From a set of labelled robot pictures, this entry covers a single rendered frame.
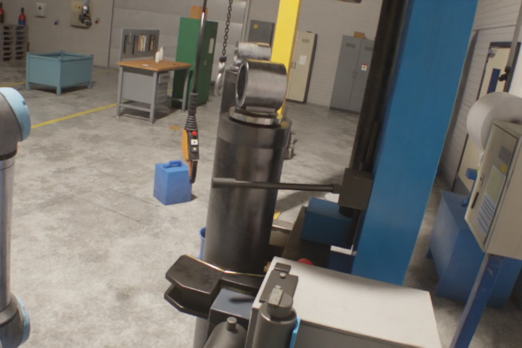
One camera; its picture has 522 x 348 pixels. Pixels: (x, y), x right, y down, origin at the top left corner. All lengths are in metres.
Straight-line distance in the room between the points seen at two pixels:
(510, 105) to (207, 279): 1.23
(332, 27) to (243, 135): 10.74
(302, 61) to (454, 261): 8.62
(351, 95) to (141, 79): 5.90
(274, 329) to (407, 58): 0.74
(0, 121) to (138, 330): 1.97
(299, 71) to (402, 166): 10.29
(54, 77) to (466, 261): 7.80
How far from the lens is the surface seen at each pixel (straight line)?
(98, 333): 2.71
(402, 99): 1.20
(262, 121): 1.27
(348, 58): 11.38
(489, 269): 1.73
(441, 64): 1.20
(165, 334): 2.70
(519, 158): 1.48
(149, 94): 7.31
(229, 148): 1.29
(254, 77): 1.25
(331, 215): 1.49
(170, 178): 4.19
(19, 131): 0.97
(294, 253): 1.42
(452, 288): 3.70
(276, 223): 1.79
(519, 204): 1.53
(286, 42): 3.85
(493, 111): 1.76
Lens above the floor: 1.74
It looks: 18 degrees down
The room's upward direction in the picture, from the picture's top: 9 degrees clockwise
